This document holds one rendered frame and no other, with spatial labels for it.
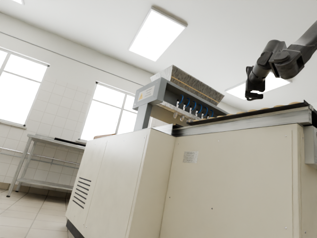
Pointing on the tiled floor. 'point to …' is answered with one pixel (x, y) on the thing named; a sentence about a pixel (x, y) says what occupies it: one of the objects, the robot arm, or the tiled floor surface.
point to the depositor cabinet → (121, 186)
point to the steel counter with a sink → (30, 158)
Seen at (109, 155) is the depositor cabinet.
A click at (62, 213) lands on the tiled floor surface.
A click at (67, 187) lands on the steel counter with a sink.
